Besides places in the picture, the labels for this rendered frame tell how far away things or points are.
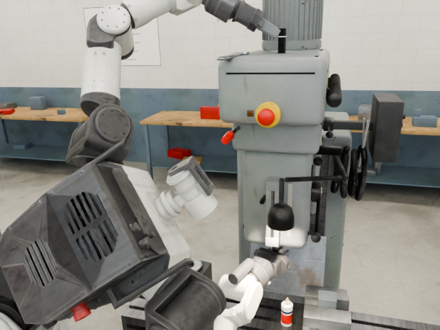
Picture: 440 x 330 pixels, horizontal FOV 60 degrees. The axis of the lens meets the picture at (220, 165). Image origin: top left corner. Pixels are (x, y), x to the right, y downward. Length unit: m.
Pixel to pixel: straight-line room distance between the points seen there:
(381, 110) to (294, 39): 0.37
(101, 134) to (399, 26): 4.81
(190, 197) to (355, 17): 4.68
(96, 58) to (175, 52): 4.83
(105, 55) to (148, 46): 4.98
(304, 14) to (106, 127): 0.74
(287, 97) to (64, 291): 0.62
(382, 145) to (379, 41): 4.02
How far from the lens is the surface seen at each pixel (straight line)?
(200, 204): 0.82
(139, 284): 0.79
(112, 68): 0.96
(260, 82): 0.93
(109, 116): 0.85
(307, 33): 1.30
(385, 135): 1.38
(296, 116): 0.93
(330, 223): 1.68
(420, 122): 4.90
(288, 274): 1.72
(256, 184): 1.14
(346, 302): 1.46
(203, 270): 1.42
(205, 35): 5.60
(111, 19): 0.99
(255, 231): 1.21
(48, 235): 0.76
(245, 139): 1.06
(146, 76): 6.00
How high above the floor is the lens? 1.95
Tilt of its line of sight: 19 degrees down
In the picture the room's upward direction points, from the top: 2 degrees counter-clockwise
